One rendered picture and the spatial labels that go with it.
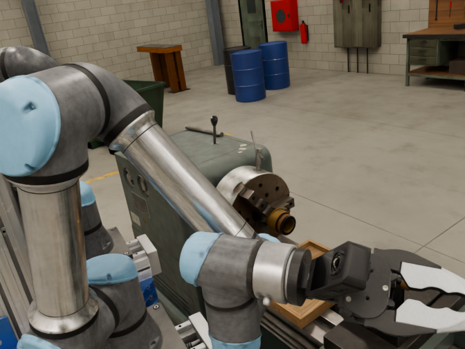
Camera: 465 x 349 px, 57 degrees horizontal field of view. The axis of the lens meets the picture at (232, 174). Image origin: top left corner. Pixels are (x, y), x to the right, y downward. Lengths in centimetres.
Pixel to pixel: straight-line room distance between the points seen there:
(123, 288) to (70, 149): 38
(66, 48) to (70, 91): 1085
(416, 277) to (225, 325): 26
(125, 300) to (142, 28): 1139
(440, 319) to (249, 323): 25
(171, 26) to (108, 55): 196
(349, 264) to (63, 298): 48
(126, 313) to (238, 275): 42
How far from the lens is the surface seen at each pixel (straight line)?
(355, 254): 44
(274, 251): 54
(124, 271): 89
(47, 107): 58
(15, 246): 102
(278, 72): 870
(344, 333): 128
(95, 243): 139
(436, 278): 52
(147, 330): 99
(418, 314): 51
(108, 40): 1177
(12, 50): 131
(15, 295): 107
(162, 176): 68
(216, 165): 168
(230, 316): 60
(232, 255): 55
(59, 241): 69
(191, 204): 68
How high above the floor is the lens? 186
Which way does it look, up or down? 23 degrees down
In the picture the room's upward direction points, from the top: 8 degrees counter-clockwise
